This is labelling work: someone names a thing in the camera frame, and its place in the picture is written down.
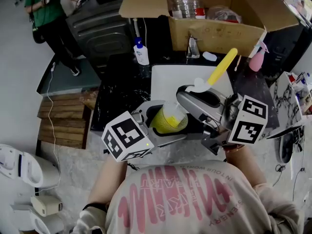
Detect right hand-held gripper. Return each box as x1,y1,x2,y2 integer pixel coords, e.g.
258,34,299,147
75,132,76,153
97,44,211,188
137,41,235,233
175,84,268,155

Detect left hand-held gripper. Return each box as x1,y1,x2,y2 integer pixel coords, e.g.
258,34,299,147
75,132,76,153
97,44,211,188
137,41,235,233
101,99,189,162

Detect yellow handled bottle brush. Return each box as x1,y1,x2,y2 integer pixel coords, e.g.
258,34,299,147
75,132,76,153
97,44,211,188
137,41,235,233
165,48,238,129

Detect person's right forearm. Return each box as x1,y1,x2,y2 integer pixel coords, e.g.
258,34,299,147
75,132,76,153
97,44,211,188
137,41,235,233
224,145,268,187

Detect person's left forearm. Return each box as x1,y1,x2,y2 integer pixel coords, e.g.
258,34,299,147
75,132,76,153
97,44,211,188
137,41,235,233
87,158,129,206

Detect white rectangular sink basin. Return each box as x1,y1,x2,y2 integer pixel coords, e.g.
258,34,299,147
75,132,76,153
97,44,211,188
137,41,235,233
150,64,234,107

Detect small white soap bar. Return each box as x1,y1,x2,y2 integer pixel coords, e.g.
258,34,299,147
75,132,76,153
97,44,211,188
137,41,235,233
202,51,217,62

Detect chrome faucet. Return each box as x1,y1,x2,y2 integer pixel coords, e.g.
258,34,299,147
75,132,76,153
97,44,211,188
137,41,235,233
186,36,203,59

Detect pink spray bottle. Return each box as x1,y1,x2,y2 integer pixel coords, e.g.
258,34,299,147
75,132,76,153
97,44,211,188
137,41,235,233
248,41,270,72

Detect open cardboard box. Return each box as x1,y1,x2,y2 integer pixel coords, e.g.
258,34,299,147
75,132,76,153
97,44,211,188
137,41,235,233
118,0,300,58

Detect white blue pump soap bottle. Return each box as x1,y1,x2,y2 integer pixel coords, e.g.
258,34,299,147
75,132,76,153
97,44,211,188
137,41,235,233
133,37,150,66

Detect brown mottled board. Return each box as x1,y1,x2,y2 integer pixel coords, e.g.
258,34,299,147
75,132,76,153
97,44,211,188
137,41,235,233
79,89,99,111

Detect marble pattern storage rack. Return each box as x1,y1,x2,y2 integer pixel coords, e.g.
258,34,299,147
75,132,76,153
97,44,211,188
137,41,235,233
266,71,312,140

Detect clear plastic bag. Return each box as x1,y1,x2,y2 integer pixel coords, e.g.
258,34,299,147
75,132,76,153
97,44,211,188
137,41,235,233
207,5,242,23

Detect black oval device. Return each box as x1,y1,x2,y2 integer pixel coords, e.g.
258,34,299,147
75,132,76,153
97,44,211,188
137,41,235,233
279,133,294,164

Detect black cabinet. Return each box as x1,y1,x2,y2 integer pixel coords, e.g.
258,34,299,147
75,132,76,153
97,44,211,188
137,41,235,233
262,16,312,80

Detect brown wooden pallet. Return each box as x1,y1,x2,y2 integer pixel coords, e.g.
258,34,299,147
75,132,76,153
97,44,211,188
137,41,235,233
37,93,92,150

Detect grey raised platform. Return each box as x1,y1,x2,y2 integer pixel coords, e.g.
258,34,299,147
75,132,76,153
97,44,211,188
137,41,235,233
36,55,102,97

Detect large clear plastic bottle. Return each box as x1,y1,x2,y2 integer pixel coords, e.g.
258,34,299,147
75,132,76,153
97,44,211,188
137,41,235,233
166,0,203,19

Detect black washing machine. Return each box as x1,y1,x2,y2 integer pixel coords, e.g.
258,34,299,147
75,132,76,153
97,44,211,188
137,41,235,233
65,0,137,79

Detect black wristband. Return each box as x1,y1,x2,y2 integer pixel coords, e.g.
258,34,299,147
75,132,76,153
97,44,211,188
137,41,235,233
82,203,108,213

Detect beige shirt with pink print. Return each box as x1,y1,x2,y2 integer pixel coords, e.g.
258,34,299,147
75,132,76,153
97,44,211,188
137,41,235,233
72,160,305,234

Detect beige power adapter box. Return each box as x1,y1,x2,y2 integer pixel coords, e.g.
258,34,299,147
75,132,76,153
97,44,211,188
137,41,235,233
30,195,63,217

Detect white toilet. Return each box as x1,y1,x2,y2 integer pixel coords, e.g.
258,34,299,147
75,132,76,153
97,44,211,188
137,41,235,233
0,144,61,189

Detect white plastic appliance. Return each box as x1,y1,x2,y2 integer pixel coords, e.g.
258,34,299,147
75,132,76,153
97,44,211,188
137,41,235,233
10,202,65,234

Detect white drain hose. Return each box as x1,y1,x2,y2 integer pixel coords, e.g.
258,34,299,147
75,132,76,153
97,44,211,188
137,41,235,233
133,18,141,39

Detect black floor cable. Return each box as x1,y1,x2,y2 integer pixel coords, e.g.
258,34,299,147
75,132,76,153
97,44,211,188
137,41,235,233
273,164,286,187
292,167,307,199

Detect white power cable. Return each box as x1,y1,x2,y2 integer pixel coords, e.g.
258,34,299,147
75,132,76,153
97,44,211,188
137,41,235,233
35,61,61,195

